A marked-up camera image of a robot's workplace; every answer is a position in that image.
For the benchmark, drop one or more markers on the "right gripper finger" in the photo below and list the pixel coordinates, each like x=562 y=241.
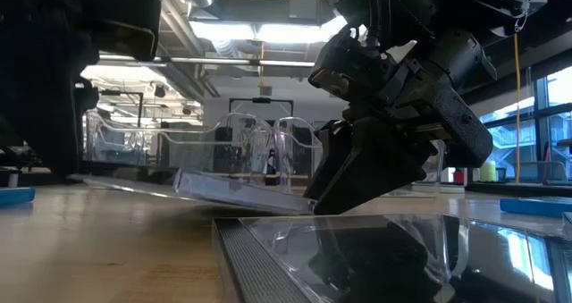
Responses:
x=375 y=169
x=333 y=151

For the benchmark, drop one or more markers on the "clear jewel case black tray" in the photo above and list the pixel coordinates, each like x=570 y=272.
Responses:
x=357 y=258

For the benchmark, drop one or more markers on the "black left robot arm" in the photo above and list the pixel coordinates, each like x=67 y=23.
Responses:
x=36 y=70

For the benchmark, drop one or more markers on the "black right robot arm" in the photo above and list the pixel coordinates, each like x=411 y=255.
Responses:
x=460 y=57

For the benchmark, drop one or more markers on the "small red object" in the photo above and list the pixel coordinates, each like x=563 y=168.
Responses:
x=459 y=178

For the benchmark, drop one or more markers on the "yellow-green cup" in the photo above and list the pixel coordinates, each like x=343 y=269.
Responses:
x=488 y=171

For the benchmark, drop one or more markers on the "long ceiling tube light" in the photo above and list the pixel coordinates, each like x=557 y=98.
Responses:
x=201 y=61

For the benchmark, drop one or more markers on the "black overhead camera frame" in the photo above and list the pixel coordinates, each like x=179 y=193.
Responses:
x=120 y=93
x=261 y=100

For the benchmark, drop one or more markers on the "black table frame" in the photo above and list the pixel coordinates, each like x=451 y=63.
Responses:
x=514 y=189

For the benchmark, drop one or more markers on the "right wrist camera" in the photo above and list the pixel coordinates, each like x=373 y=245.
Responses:
x=353 y=66

